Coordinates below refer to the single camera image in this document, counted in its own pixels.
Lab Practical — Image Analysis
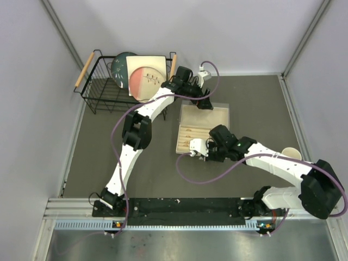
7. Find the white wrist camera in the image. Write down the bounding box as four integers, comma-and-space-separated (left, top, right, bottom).
197, 65, 212, 88
189, 138, 209, 157

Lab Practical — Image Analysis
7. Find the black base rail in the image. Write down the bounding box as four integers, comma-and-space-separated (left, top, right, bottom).
92, 197, 285, 226

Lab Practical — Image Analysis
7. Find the cream square plate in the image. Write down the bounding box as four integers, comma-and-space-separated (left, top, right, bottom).
126, 55, 167, 80

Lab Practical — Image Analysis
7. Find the pink and cream round plate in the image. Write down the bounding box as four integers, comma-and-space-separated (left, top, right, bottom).
128, 66, 166, 103

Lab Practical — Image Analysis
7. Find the beige ring tray drawer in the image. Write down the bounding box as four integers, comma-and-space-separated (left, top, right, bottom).
176, 125, 211, 154

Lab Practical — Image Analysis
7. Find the yellow mug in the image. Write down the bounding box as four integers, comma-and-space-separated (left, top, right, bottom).
282, 147, 302, 160

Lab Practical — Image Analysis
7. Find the dark green round plate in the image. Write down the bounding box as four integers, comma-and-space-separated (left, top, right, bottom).
110, 52, 136, 89

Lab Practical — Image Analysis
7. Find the beige jewelry box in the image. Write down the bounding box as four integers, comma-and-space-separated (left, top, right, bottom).
179, 101, 230, 129

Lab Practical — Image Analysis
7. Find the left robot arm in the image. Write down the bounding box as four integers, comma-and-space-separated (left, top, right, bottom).
100, 61, 213, 216

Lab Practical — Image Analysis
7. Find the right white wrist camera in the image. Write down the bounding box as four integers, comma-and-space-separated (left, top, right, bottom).
189, 138, 209, 157

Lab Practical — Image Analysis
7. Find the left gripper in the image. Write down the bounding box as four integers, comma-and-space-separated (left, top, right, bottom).
182, 78, 212, 109

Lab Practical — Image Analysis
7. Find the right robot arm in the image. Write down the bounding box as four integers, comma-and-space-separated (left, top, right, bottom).
208, 125, 344, 219

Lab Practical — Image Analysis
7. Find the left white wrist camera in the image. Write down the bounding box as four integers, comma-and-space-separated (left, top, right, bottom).
197, 65, 212, 88

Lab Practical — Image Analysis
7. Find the black wire dish rack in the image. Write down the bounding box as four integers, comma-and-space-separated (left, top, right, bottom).
74, 50, 176, 114

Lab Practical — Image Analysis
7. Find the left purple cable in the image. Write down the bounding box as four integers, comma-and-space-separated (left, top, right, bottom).
104, 60, 220, 237

